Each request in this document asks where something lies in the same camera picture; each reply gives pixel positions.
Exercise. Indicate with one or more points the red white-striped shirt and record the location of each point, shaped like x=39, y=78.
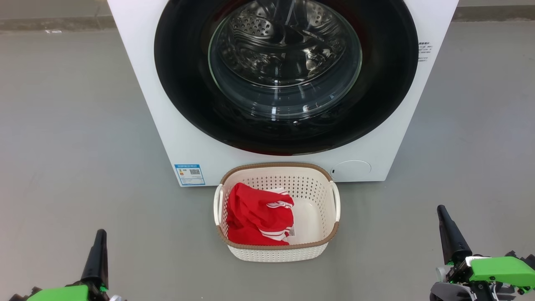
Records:
x=250, y=200

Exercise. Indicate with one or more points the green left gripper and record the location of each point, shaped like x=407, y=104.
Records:
x=62, y=294

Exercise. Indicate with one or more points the white front-load washing machine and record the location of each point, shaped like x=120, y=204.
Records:
x=138, y=83

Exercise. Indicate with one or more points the round white filter cover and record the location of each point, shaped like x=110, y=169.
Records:
x=351, y=170

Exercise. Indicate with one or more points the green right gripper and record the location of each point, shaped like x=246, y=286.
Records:
x=497, y=271

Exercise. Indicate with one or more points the cream perforated laundry basket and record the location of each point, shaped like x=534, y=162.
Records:
x=309, y=217

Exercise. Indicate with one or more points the stainless steel washing machine drum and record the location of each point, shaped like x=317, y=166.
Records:
x=284, y=37

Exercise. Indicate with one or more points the grey washing machine door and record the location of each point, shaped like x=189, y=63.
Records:
x=179, y=83

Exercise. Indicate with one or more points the blue energy label sticker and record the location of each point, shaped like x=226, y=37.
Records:
x=189, y=174

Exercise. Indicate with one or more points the small printed text sticker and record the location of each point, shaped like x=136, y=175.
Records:
x=424, y=51

